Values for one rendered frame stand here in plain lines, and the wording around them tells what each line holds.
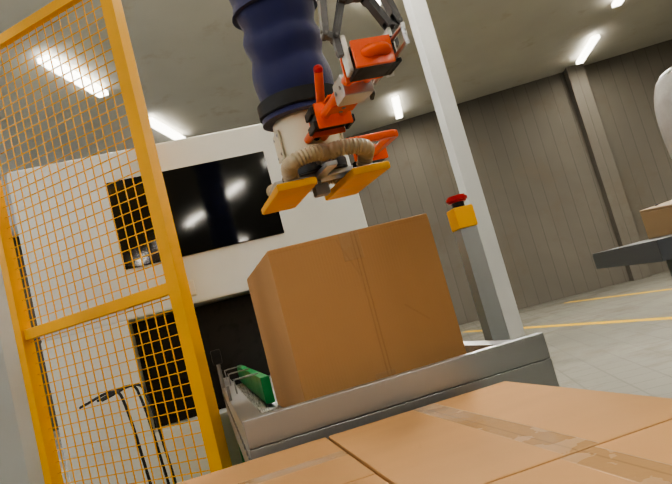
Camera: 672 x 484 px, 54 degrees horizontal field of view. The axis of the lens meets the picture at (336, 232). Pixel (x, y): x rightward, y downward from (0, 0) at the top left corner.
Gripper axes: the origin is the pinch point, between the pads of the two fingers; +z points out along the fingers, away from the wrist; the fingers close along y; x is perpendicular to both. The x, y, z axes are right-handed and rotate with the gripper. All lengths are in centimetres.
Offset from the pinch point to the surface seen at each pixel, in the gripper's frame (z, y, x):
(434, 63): -110, -162, -313
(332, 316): 43, 11, -40
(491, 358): 62, -19, -31
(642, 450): 66, -2, 43
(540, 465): 66, 7, 36
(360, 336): 49, 6, -40
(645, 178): -47, -775, -910
